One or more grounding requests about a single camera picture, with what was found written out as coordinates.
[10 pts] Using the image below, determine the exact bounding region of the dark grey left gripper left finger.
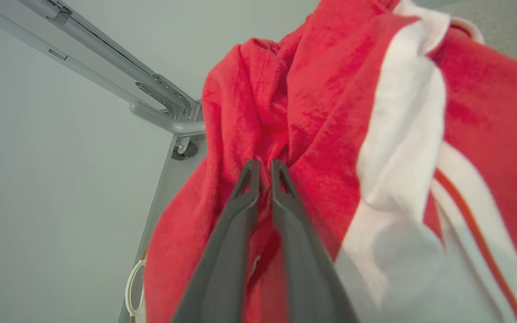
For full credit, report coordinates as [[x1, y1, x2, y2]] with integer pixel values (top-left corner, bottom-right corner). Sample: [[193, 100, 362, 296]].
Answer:
[[171, 159, 262, 323]]

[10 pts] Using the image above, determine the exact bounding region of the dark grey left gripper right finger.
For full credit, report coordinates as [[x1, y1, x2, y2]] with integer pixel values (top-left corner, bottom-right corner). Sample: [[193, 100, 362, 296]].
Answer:
[[270, 159, 360, 323]]

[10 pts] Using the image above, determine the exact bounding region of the red and white jersey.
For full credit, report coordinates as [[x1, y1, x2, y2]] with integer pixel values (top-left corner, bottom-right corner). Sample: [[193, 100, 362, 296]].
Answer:
[[143, 0, 517, 323]]

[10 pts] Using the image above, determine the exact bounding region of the white plastic ring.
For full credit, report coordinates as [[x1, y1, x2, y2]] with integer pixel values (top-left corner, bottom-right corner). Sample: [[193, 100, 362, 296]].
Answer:
[[125, 259, 146, 317]]

